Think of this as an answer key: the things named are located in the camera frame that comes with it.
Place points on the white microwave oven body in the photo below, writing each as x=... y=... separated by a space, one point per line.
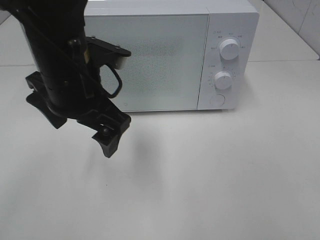
x=226 y=18

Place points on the white timer knob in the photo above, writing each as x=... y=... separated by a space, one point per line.
x=222 y=80

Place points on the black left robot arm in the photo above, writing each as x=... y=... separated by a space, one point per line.
x=58 y=21

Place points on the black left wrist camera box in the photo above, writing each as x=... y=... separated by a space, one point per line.
x=103 y=53

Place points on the round white door button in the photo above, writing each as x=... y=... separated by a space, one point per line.
x=217 y=101

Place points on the white upper power knob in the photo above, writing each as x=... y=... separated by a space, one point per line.
x=229 y=48

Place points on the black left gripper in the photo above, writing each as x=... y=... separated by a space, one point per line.
x=68 y=86

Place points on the white microwave door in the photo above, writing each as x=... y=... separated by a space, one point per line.
x=164 y=70

